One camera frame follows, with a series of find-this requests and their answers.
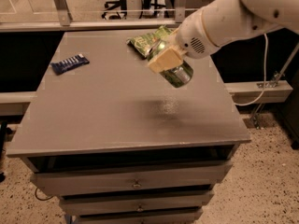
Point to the middle grey drawer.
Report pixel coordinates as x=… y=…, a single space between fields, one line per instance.
x=137 y=203

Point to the grey metal railing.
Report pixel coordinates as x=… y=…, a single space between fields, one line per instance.
x=78 y=15

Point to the grey drawer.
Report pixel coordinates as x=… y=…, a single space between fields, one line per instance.
x=170 y=216
x=132 y=178
x=137 y=203

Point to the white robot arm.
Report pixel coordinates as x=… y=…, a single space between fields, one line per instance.
x=222 y=22

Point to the green chip bag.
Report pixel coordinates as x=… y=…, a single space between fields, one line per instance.
x=143 y=43

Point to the green soda can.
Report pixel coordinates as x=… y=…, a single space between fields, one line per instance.
x=178 y=76

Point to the top grey drawer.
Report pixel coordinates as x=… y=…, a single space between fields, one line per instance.
x=132 y=178

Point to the grey drawer cabinet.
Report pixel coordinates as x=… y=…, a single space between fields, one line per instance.
x=114 y=113

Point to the blue snack bar wrapper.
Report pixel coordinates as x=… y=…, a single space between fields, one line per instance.
x=69 y=64

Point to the bottom grey drawer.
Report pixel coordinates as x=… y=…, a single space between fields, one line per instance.
x=170 y=216

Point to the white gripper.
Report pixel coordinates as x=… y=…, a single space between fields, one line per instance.
x=193 y=37

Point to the black office chair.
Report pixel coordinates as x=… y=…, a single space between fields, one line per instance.
x=131 y=9

